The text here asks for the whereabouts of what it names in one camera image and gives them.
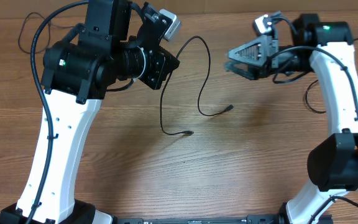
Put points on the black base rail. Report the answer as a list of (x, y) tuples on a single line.
[(194, 221)]

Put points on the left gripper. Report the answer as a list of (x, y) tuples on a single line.
[(163, 63)]

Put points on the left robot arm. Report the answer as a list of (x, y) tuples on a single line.
[(118, 41)]

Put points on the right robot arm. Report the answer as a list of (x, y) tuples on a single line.
[(326, 49)]

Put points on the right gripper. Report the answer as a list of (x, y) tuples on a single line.
[(257, 68)]

